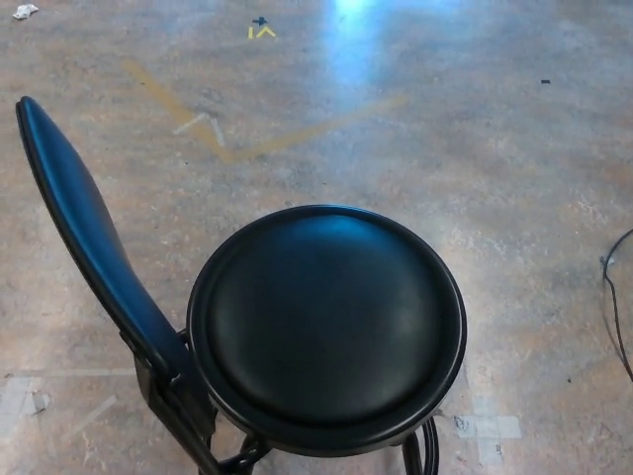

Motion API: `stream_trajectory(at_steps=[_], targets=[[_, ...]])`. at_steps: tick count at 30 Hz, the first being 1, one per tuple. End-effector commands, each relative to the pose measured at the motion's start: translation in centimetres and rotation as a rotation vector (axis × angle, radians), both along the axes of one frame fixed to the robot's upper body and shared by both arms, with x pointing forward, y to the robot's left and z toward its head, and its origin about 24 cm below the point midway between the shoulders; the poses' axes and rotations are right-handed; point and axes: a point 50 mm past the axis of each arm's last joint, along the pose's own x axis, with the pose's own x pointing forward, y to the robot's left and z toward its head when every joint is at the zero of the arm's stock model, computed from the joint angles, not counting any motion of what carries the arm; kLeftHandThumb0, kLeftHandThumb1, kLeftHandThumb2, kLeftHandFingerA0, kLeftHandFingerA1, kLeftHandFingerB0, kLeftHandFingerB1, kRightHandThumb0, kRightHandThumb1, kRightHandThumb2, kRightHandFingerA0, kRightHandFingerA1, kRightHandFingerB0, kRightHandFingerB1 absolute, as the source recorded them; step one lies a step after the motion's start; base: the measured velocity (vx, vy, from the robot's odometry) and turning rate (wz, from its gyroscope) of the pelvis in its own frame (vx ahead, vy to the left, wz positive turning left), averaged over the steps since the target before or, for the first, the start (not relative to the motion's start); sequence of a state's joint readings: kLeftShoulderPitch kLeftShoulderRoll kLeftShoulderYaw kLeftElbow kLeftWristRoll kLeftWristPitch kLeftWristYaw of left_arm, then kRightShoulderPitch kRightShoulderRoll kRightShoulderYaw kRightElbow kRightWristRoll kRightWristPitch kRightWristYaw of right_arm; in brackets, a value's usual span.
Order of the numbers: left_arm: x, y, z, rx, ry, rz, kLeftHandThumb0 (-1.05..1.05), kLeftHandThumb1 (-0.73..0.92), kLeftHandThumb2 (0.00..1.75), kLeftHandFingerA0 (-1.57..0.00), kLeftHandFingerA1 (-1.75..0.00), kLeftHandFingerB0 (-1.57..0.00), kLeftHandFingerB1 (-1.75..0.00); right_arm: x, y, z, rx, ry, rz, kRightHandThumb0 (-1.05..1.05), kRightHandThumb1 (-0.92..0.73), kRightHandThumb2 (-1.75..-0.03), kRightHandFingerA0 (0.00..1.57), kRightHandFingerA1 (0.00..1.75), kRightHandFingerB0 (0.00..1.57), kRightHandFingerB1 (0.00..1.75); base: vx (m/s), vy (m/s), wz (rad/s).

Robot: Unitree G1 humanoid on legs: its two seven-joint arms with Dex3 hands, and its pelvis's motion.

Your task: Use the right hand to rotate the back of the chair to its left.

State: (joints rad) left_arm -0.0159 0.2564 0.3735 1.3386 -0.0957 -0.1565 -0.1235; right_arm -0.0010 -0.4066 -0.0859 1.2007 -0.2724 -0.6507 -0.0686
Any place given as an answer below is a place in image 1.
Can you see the black swivel chair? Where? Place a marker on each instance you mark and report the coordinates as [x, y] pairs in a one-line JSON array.
[[326, 316]]

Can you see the white tape angle mark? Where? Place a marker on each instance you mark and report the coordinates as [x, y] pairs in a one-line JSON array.
[[210, 126]]

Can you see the yellow tape floor marker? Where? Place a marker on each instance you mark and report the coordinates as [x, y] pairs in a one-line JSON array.
[[261, 32]]

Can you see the dark blue tape cross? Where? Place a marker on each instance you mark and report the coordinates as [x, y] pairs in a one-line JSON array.
[[258, 21]]

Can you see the white tape floor cross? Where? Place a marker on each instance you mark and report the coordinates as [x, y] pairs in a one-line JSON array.
[[489, 428]]

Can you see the clear tape floor patch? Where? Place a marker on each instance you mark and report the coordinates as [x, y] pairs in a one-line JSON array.
[[25, 403]]

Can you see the crumpled white paper scrap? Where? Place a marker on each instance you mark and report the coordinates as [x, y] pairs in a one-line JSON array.
[[25, 11]]

